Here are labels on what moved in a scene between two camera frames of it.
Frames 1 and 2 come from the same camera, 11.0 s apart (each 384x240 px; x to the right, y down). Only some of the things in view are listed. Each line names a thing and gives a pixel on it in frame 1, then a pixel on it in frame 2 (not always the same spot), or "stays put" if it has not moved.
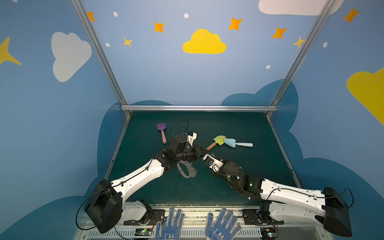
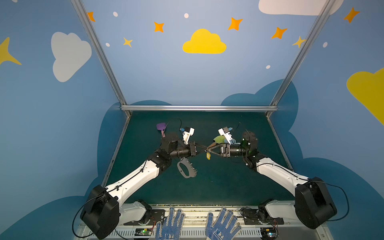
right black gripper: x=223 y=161 → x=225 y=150
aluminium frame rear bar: x=199 y=108 stays put
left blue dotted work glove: x=171 y=226 stays put
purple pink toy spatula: x=161 y=126 stays put
